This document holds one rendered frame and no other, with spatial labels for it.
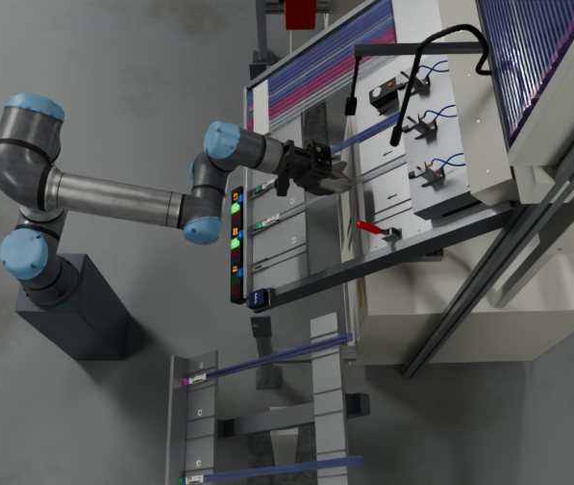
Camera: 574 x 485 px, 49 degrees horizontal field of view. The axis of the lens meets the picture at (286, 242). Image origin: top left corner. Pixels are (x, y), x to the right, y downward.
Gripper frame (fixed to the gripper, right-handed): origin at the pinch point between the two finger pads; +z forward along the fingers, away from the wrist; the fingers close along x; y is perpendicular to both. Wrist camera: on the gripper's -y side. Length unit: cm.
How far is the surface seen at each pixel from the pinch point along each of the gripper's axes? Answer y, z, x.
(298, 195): -15.2, -2.5, 3.8
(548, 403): -40, 116, -35
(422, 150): 24.7, 0.8, -4.4
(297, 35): -37, 15, 83
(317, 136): -79, 52, 78
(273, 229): -24.1, -4.7, -2.3
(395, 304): -20.1, 31.0, -18.1
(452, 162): 30.4, 2.2, -9.8
